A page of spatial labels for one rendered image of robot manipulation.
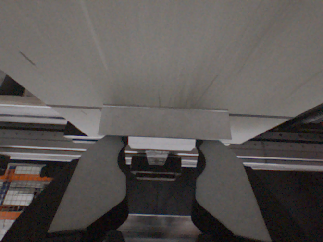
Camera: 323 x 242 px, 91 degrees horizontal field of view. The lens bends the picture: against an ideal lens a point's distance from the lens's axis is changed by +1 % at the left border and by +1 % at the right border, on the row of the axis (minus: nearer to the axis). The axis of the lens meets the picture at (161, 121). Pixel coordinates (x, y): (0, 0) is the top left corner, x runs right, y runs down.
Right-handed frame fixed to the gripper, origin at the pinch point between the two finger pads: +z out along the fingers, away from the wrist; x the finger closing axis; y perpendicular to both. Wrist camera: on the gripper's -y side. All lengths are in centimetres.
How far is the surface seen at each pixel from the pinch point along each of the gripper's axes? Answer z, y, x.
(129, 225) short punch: -1.2, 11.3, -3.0
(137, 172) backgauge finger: 16.4, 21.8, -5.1
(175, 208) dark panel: 29, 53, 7
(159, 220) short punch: -0.7, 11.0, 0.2
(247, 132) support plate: 2.0, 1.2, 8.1
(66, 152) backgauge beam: 22.4, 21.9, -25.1
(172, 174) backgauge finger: 16.6, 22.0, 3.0
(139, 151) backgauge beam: 23.5, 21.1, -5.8
